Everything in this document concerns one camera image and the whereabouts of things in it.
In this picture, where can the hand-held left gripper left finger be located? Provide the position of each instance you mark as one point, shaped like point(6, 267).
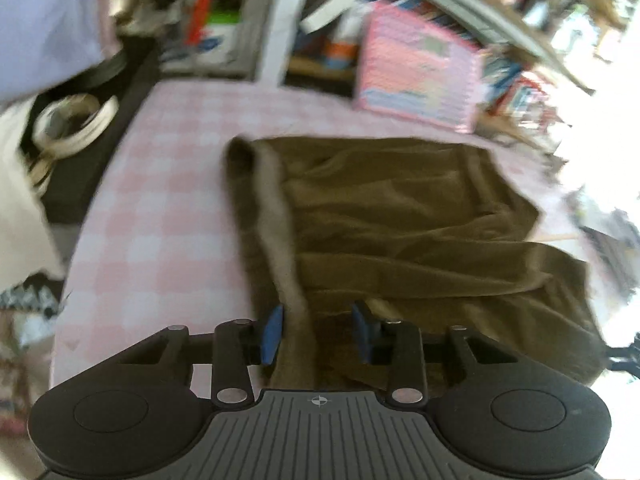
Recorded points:
point(272, 334)

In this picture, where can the pink checked cartoon mat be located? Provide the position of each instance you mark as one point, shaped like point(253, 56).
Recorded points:
point(165, 185)

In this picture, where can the pink chart board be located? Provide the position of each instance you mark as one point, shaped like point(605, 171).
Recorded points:
point(415, 70)

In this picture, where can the red plastic item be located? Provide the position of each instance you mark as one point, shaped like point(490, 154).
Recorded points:
point(200, 10)

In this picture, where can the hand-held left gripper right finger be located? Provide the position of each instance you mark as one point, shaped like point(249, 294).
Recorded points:
point(361, 331)

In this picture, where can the olive brown garment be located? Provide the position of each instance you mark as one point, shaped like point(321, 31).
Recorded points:
point(400, 210)

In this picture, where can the white shelf unit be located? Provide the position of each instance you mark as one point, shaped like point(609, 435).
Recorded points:
point(286, 20)

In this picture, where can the lavender cloth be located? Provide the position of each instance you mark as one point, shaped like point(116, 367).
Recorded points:
point(40, 25)

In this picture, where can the white-edged dark book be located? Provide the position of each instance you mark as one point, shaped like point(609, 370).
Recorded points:
point(340, 2)

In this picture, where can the white cloth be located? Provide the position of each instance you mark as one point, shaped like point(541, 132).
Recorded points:
point(22, 200)

